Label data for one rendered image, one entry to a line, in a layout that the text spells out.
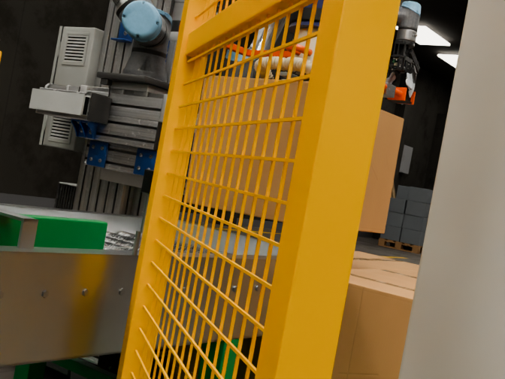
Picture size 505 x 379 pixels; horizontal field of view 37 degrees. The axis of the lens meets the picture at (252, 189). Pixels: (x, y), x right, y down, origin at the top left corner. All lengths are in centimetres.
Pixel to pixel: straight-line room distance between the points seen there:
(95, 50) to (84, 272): 165
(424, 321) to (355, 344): 107
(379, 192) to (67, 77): 127
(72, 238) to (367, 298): 92
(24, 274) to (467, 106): 74
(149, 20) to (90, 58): 57
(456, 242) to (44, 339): 71
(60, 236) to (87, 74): 151
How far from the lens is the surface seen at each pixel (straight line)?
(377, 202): 251
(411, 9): 298
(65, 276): 133
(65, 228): 145
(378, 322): 206
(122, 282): 143
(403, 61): 292
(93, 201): 283
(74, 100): 250
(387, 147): 252
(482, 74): 104
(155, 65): 250
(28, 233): 130
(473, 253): 101
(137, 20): 238
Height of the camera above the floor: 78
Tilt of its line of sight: 1 degrees down
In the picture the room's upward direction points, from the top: 10 degrees clockwise
